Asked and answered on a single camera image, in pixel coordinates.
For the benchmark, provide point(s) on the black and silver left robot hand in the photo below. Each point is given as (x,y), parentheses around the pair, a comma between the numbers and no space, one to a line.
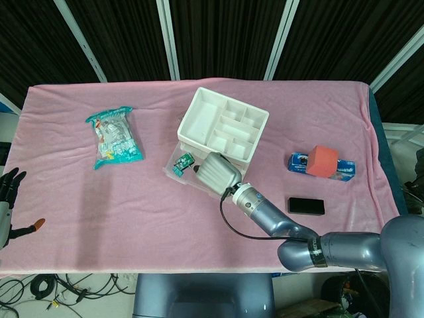
(6,212)

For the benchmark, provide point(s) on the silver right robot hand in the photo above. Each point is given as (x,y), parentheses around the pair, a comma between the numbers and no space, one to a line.
(217,174)

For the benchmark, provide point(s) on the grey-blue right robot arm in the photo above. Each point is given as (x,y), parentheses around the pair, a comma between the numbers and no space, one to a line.
(281,227)

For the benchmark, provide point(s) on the clear plastic drawer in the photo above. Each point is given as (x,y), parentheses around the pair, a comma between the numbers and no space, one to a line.
(185,181)

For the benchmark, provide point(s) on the teal plastic block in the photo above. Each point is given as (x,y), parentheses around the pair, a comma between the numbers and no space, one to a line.
(178,171)

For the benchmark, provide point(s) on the blue snack packet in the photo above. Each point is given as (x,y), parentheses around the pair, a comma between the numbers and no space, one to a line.
(298,162)

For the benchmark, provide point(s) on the black square block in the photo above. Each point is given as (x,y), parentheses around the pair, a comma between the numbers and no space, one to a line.
(305,206)

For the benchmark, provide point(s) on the white compartment organizer box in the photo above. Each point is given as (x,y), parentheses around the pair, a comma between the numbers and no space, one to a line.
(212,122)

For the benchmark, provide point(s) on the pink table cloth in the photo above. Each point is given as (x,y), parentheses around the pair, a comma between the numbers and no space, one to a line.
(132,215)

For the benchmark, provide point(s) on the red foam cube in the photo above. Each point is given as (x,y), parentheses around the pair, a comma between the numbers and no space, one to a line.
(323,162)

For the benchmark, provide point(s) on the teal snack bag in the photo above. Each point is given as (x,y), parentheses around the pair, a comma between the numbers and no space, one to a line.
(114,139)

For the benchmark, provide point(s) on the grey-blue robot torso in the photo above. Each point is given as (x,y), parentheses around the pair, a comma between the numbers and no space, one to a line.
(202,295)

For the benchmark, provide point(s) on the white equipment beside table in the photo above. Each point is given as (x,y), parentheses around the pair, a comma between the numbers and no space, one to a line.
(402,136)

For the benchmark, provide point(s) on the black equipment beside table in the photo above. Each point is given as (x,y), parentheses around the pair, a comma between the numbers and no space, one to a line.
(414,195)

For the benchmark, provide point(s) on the white frame post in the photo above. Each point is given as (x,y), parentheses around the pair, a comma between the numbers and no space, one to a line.
(394,59)
(169,39)
(84,46)
(280,43)

